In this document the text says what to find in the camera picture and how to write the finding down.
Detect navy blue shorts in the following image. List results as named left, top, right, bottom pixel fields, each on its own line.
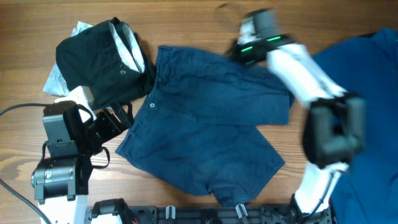
left=116, top=45, right=294, bottom=206

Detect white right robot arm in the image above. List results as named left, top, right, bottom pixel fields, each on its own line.
left=231, top=8, right=365, bottom=220

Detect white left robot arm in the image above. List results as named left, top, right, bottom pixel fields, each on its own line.
left=31, top=101, right=134, bottom=223

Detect white printed folded garment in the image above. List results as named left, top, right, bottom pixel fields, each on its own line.
left=43, top=21, right=93, bottom=96

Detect dark green folded shorts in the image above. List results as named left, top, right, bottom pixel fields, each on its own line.
left=55, top=17, right=156, bottom=110

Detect blue polo shirt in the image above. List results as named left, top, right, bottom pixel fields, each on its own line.
left=312, top=27, right=398, bottom=224

